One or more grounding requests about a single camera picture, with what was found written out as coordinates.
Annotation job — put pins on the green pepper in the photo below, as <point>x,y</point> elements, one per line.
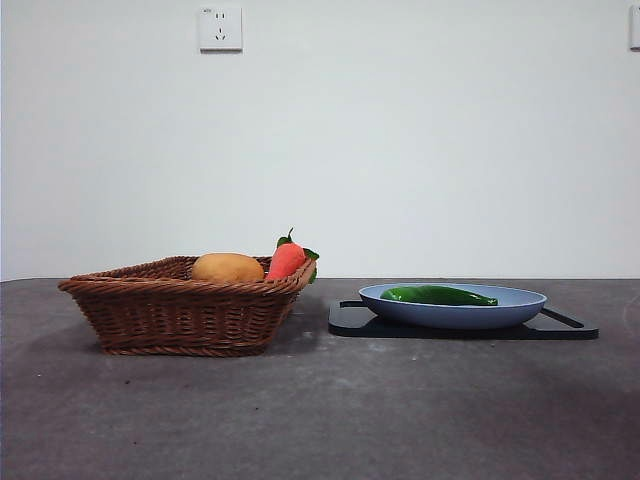
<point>430,295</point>

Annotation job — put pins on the blue round plate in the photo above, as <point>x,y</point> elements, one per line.
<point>450,316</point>

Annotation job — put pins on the orange carrot with green leaves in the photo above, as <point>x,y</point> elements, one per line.
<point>286,260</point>

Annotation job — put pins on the yellow-brown potato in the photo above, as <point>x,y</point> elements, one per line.
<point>226,267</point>

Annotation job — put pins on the brown wicker basket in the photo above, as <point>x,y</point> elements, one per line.
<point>170,315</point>

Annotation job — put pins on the black rectangular tray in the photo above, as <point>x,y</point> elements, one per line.
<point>575,332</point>

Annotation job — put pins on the white wall power socket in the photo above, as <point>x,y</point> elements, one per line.
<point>220,27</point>

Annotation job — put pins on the white wall plate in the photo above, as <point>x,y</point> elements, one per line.
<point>635,27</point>

